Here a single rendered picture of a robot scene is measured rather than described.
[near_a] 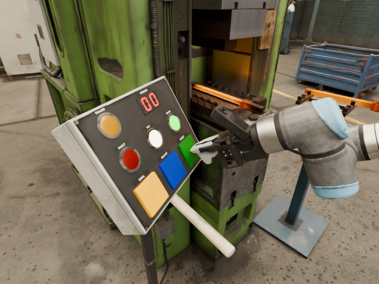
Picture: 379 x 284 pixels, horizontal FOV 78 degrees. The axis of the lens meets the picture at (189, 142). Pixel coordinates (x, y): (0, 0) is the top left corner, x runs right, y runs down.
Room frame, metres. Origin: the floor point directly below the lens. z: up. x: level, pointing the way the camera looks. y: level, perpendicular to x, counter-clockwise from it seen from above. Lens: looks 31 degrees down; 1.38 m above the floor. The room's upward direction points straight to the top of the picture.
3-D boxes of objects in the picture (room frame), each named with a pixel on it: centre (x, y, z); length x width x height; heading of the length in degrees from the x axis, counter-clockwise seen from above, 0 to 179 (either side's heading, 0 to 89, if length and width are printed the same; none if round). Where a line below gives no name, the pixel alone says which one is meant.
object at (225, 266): (0.93, -0.25, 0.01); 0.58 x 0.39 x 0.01; 130
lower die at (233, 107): (1.12, -0.09, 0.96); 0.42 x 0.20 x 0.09; 40
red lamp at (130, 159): (0.42, 0.13, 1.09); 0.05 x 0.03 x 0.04; 130
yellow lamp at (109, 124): (0.43, 0.17, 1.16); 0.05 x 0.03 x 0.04; 130
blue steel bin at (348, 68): (4.37, -2.75, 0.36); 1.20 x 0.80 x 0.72; 34
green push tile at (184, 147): (0.58, 0.00, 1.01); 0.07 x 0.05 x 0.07; 154
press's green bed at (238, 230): (1.17, -0.12, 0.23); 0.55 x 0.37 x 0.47; 40
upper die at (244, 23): (1.12, -0.09, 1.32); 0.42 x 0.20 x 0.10; 40
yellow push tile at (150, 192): (0.40, 0.09, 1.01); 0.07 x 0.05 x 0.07; 154
